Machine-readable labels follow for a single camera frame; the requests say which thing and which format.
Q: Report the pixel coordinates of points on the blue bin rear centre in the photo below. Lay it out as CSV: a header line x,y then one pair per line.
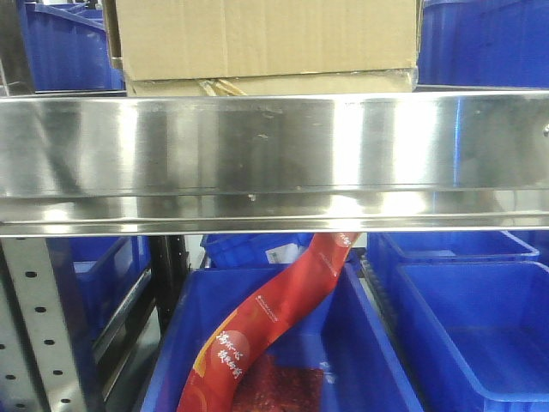
x,y
227,251

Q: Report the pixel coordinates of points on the blue bin upper left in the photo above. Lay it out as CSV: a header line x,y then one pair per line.
x,y
67,48

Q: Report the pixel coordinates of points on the blue bin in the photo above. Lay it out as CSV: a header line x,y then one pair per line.
x,y
344,337
67,48
484,43
476,335
388,250
106,268
227,251

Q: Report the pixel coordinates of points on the blue bin upper right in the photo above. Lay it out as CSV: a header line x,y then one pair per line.
x,y
484,43

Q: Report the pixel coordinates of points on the perforated steel shelf upright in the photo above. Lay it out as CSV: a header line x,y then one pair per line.
x,y
47,361

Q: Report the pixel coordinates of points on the blue bin centre lower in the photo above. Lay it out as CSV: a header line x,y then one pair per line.
x,y
344,337

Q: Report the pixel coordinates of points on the blue bin right lower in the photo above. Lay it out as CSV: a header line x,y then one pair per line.
x,y
476,335

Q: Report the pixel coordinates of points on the worn brown cardboard box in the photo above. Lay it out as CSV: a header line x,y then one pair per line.
x,y
239,48

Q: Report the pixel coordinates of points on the black shelf post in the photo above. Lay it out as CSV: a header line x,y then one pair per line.
x,y
169,270

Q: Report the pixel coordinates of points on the stainless steel shelf rail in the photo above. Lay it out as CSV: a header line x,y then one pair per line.
x,y
454,160

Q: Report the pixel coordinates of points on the red snack bag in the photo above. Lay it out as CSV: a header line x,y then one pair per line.
x,y
260,319

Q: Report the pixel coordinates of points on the blue bin lower left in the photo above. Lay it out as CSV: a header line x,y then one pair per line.
x,y
106,268

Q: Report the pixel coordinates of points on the blue bin rear right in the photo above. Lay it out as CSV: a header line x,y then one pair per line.
x,y
388,250

